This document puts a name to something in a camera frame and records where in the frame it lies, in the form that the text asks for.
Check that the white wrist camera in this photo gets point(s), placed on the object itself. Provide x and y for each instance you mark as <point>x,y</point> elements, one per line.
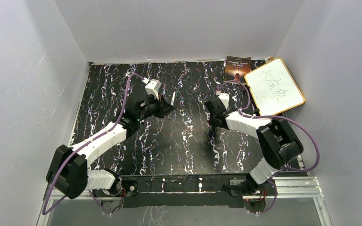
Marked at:
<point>224,97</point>
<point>152,88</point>

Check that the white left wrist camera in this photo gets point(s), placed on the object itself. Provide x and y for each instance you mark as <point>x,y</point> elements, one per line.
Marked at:
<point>152,88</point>

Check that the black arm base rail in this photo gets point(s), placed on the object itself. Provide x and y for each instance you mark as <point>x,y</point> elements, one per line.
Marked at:
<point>201,190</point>

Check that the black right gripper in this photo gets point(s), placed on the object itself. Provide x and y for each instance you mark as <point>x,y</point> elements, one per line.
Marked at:
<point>211,122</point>

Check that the yellow framed whiteboard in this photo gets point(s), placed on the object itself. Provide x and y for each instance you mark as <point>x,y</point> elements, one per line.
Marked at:
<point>273,88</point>

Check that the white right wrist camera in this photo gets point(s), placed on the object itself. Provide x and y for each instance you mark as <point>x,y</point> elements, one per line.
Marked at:
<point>224,97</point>

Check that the dark paperback book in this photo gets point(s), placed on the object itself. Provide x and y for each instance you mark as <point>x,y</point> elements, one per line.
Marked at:
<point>236,68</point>

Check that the white marker pen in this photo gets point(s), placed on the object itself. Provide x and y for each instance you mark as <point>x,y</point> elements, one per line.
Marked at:
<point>173,98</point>

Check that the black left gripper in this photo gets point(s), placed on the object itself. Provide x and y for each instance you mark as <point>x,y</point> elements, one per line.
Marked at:
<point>163,107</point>

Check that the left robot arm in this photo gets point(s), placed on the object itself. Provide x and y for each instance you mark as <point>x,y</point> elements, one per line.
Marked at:
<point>69,170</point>

